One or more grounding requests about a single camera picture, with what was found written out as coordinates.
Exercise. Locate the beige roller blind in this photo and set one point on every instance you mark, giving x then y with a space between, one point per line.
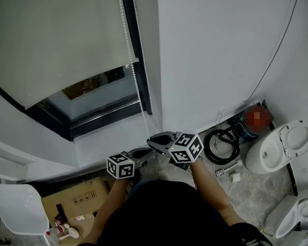
54 35

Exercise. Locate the closed brown cardboard box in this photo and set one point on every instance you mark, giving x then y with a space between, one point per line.
74 209

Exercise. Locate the white power adapter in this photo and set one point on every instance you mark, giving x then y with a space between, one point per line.
234 177

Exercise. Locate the small bottle with red cap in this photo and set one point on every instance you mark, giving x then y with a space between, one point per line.
56 230

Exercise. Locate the black window frame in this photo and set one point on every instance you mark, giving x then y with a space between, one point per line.
105 118

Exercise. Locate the white plastic basin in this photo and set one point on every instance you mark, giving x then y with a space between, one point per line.
20 209

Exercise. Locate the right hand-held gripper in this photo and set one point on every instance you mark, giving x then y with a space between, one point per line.
186 148

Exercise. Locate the red topped vacuum cleaner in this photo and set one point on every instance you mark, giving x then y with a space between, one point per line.
256 118

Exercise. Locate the white power strip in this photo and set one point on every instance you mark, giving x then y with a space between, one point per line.
220 173

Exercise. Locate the white wall socket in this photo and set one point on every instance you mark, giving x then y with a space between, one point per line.
220 113

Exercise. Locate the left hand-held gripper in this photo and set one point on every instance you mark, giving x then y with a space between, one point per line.
120 166

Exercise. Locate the white toilet with raised lid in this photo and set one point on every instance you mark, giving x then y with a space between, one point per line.
256 160

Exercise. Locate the person's left forearm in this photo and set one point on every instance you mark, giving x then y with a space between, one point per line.
107 206

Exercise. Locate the person's black shirt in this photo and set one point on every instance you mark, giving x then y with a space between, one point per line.
169 214

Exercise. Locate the person's right forearm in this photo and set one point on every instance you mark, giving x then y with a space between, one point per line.
210 188

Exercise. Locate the person's blue jeans leg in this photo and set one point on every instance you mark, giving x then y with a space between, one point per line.
149 179

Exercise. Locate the white toilet with open seat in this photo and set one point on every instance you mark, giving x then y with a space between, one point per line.
282 214

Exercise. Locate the white plastic rod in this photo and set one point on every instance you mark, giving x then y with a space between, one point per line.
233 166

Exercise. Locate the white ladle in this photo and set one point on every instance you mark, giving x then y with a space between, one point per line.
73 232

